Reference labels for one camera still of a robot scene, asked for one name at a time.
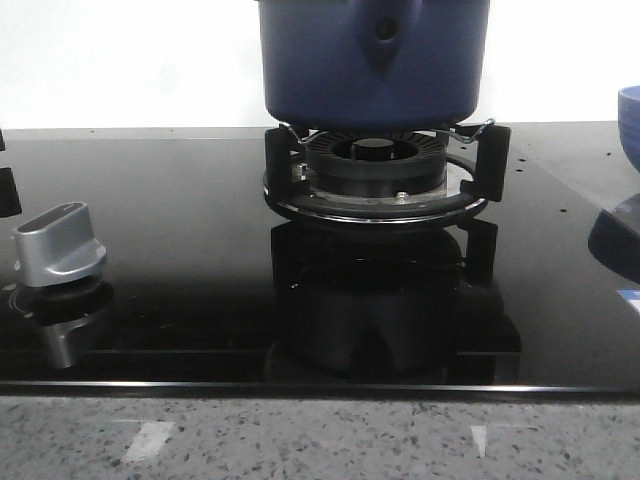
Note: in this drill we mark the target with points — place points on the black pot support grate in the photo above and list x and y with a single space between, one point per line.
476 160

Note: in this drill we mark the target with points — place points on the dark blue cooking pot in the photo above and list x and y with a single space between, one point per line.
372 66

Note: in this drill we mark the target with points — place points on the black gas burner head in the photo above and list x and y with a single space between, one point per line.
376 166

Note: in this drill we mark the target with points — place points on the black glass cooktop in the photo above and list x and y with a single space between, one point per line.
206 292

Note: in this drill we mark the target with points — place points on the silver stove control knob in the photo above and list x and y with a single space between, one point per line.
58 246

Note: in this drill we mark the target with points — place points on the blue label sticker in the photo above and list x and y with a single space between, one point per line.
631 297

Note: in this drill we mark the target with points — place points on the light blue bowl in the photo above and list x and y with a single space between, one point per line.
628 123

